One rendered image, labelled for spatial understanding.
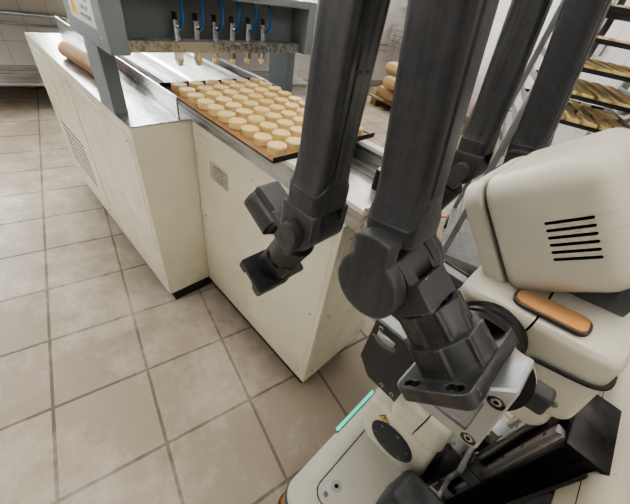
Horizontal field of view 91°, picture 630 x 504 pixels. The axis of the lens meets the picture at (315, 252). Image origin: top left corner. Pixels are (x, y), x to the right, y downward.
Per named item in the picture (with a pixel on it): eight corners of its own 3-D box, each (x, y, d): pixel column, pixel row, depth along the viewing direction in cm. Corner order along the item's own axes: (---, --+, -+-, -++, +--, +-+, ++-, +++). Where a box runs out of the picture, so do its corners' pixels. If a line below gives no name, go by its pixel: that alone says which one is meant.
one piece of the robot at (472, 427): (492, 419, 36) (537, 360, 29) (474, 451, 33) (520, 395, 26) (416, 363, 42) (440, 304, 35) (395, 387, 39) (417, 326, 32)
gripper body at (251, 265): (237, 264, 54) (249, 246, 48) (282, 243, 60) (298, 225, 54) (256, 296, 53) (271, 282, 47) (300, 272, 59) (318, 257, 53)
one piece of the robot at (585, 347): (503, 431, 83) (666, 243, 47) (435, 570, 61) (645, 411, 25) (417, 367, 98) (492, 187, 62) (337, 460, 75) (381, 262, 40)
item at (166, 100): (60, 33, 159) (54, 15, 155) (61, 33, 160) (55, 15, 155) (178, 120, 99) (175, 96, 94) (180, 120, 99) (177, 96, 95)
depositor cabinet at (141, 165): (82, 184, 205) (22, 32, 150) (186, 161, 248) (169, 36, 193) (172, 306, 145) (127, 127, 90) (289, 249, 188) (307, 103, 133)
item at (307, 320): (208, 287, 157) (186, 100, 98) (263, 260, 177) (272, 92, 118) (300, 394, 124) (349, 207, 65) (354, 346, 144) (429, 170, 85)
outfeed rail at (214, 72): (130, 35, 179) (127, 21, 175) (135, 35, 181) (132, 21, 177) (425, 198, 85) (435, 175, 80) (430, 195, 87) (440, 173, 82)
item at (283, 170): (71, 33, 162) (66, 17, 158) (78, 33, 164) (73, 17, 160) (359, 234, 68) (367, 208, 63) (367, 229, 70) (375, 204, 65)
